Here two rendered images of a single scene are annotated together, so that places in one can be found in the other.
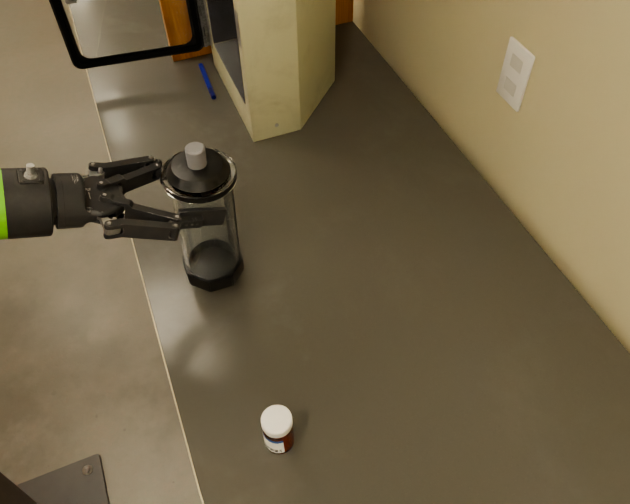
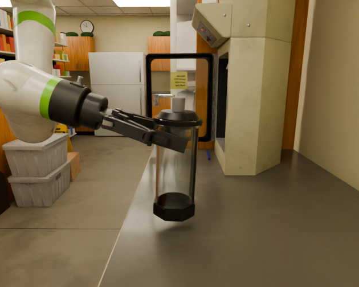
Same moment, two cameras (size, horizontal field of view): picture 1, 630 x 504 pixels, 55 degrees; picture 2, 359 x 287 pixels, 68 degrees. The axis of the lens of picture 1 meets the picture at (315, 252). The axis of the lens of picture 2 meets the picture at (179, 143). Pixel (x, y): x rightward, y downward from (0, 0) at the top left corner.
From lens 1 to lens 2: 0.53 m
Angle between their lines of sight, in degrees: 41
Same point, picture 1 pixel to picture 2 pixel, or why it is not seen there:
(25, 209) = (64, 94)
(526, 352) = not seen: outside the picture
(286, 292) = (221, 241)
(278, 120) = (241, 164)
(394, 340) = not seen: outside the picture
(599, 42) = not seen: outside the picture
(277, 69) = (245, 130)
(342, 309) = (267, 263)
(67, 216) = (86, 110)
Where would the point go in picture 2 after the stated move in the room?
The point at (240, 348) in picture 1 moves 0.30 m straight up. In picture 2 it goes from (170, 266) to (168, 105)
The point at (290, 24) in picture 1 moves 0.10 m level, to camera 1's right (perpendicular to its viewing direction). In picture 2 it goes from (256, 105) to (288, 106)
